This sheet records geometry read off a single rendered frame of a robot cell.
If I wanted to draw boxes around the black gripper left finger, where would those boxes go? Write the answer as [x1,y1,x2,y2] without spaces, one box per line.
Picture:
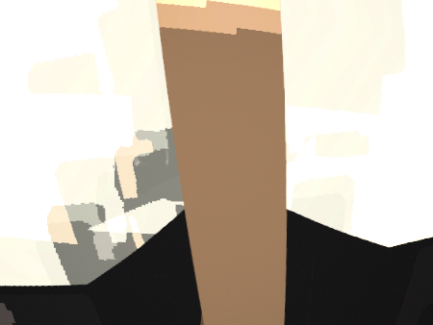
[0,210,201,325]

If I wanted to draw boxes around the long wooden rail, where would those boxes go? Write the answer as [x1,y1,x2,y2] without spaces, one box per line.
[155,0,287,325]

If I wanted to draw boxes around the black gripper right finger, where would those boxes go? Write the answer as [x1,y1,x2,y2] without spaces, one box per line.
[285,209,433,325]

